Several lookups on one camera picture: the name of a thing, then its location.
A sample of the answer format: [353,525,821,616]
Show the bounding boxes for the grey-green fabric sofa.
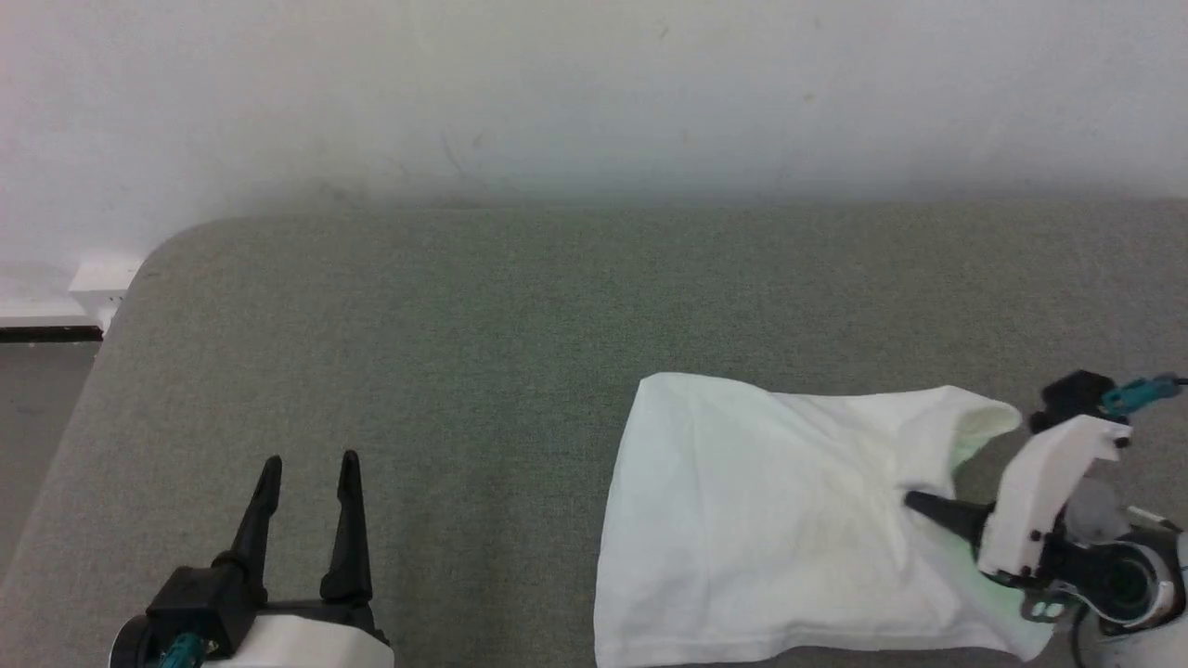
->
[0,198,1188,668]

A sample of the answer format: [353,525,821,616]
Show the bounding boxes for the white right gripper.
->
[904,414,1134,579]

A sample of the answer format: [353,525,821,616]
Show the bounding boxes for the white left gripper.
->
[198,450,396,668]

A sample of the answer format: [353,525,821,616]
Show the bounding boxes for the white wall trunking box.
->
[69,257,147,328]

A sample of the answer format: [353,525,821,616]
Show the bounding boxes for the dark skirting strip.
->
[0,324,104,345]

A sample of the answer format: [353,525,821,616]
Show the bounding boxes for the right black cable teal plug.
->
[1099,373,1188,419]

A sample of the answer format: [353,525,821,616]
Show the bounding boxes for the white t-shirt with grey stitching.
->
[593,372,1061,668]

